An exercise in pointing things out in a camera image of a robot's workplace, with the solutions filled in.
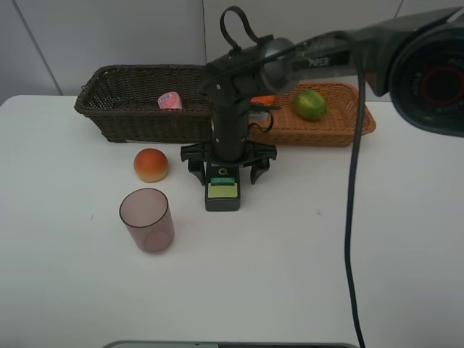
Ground orange tangerine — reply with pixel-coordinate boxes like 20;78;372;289
251;95;275;106

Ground light brown wicker basket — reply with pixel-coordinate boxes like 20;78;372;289
249;82;359;147

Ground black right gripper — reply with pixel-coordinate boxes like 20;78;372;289
181;99;278;186

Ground dark brown wicker basket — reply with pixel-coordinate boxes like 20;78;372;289
75;65;212;144

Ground black men's lotion bottle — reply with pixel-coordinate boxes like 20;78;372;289
204;164;241;212

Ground orange round bread bun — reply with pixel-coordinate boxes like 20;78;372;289
133;149;169;183

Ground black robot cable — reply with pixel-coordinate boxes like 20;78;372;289
342;30;367;348

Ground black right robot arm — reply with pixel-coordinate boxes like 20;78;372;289
181;6;463;181

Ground green lime fruit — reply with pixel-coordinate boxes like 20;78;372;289
294;90;327;121

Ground pink lotion bottle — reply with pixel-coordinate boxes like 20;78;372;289
157;91;183;109

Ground translucent purple plastic cup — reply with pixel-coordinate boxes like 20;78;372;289
119;188;175;254

